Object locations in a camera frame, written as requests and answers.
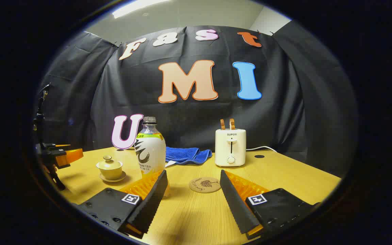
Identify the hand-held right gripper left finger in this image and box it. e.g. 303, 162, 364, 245
77, 169, 168, 239

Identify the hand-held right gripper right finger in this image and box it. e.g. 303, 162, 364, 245
219, 169, 321, 240

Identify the round cork coaster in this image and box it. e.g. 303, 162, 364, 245
189, 177, 221, 194

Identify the white label water bottle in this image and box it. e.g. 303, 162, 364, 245
134, 117, 170, 197

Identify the cream ceramic saucer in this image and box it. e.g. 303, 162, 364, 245
99, 171, 127, 183

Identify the white toaster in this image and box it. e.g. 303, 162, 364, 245
215, 129, 247, 167

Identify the blue towel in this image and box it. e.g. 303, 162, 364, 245
165, 147, 213, 168

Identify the black backdrop cloth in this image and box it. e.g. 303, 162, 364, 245
34, 26, 358, 177

